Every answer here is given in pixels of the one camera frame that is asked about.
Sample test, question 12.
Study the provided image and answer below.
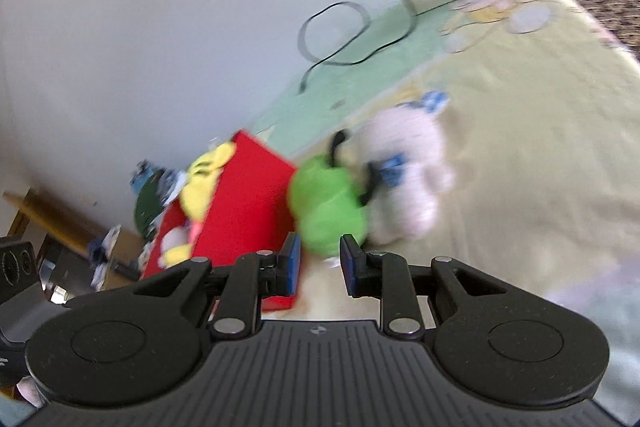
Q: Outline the green mushroom plush toy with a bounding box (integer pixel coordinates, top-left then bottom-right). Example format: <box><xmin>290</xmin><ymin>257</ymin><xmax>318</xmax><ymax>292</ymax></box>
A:
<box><xmin>288</xmin><ymin>130</ymin><xmax>380</xmax><ymax>258</ymax></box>

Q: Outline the yellow tiger plush toy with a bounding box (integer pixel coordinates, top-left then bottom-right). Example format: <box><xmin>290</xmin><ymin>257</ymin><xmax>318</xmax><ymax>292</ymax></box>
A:
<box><xmin>158</xmin><ymin>141</ymin><xmax>236</xmax><ymax>269</ymax></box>

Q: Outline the white bunny plush blue bow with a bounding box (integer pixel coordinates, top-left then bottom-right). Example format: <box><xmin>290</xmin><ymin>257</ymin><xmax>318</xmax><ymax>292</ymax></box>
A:
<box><xmin>356</xmin><ymin>90</ymin><xmax>454</xmax><ymax>245</ymax></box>

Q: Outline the red cardboard box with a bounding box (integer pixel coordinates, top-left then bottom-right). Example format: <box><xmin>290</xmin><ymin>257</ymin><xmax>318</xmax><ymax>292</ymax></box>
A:
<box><xmin>141</xmin><ymin>129</ymin><xmax>301</xmax><ymax>313</ymax></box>

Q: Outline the wooden cabinet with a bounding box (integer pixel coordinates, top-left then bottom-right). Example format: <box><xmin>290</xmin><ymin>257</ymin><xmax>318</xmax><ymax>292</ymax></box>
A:
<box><xmin>2</xmin><ymin>190</ymin><xmax>106</xmax><ymax>257</ymax></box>

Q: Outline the cardboard box on floor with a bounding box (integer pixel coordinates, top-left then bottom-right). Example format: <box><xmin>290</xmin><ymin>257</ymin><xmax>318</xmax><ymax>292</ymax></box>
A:
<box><xmin>87</xmin><ymin>225</ymin><xmax>144</xmax><ymax>291</ymax></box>

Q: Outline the dark green cloth item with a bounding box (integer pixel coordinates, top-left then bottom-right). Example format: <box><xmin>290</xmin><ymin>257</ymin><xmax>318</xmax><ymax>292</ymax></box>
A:
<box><xmin>130</xmin><ymin>168</ymin><xmax>175</xmax><ymax>241</ymax></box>

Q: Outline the cartoon bear bed sheet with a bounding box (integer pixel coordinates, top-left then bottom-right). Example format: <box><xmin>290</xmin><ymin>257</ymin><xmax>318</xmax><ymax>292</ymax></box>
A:
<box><xmin>250</xmin><ymin>0</ymin><xmax>639</xmax><ymax>424</ymax></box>

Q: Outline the black charging cable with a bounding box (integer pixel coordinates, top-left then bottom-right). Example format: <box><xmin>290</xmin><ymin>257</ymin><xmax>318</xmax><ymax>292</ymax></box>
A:
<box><xmin>297</xmin><ymin>0</ymin><xmax>421</xmax><ymax>96</ymax></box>

